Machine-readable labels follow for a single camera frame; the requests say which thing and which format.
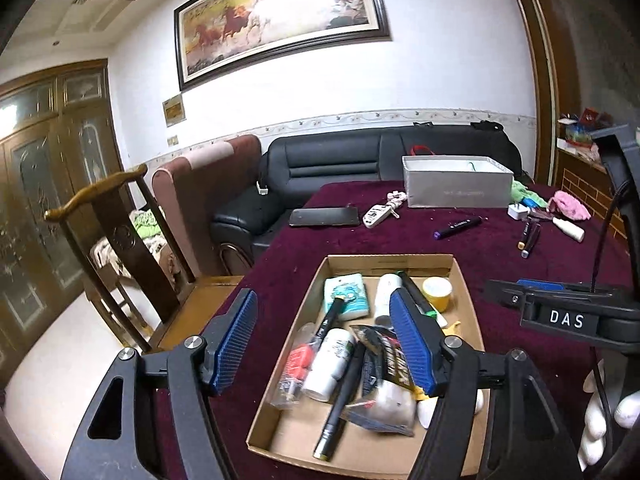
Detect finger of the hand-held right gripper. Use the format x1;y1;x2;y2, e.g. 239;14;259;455
484;278;640;314

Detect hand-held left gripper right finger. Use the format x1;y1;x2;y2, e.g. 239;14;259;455
388;289;587;480

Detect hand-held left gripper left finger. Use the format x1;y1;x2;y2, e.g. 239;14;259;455
60;288;259;480

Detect yellow tape roll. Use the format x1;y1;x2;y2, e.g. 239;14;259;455
421;276;453;311

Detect small white squeeze bottle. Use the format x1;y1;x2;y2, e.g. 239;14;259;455
374;272;407;328

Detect black marker green cap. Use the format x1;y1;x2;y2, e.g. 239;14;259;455
396;270;448;326

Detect clear plastic case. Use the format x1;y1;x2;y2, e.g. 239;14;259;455
272;324;321;411

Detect black and clear snack packet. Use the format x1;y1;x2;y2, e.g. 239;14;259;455
345;324;426;436

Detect pale green tissue pack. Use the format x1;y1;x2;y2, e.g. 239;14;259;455
322;274;370;321

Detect white spray bottle green label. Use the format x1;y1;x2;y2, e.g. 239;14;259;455
301;327;357;403

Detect black marker yellow cap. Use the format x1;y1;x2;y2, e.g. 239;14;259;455
312;294;348;346

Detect black marker olive caps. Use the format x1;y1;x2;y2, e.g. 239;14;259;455
312;342;368;462

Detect brown cardboard tray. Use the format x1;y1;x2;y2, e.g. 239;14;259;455
245;254;491;478

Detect person's right hand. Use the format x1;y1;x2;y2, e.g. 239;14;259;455
577;360;640;471

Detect black marker grey caps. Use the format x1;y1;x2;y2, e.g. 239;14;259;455
520;222;542;259

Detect white plastic bottle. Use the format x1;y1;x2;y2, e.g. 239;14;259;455
552;217;586;242

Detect pink towel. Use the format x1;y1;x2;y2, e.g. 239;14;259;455
547;190;592;222

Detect green cloth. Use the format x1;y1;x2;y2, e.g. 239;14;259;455
510;180;550;209

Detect black marker purple cap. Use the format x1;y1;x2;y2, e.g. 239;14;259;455
433;216;483;241

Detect wooden brick-pattern counter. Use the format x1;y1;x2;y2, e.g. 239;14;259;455
556;150;633;241

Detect maroon tablecloth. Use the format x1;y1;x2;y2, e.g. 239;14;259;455
152;180;640;480

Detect wooden chair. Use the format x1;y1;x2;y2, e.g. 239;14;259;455
44;164;247;356

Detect grey cardboard box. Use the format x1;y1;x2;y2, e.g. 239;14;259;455
401;155;515;209

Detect mauve armchair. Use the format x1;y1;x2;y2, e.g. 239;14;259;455
151;134;263;278

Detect green garment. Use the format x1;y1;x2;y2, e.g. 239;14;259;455
131;208;167;241

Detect black smartphone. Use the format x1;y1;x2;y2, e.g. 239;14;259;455
289;205;362;228

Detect patterned chair cushion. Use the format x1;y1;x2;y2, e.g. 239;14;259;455
90;235;183;286

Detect black leather sofa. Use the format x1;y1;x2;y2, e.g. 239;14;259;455
210;121;523;263

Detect wooden double door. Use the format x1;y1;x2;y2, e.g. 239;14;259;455
0;57;131;386

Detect framed horse painting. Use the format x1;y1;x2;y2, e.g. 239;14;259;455
172;0;392;92

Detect black cable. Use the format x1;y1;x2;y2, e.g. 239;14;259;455
591;180;630;466

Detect wooden door frame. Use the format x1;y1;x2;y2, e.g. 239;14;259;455
502;0;568;188

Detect gold wall plaque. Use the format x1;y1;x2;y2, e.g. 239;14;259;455
162;92;187;128

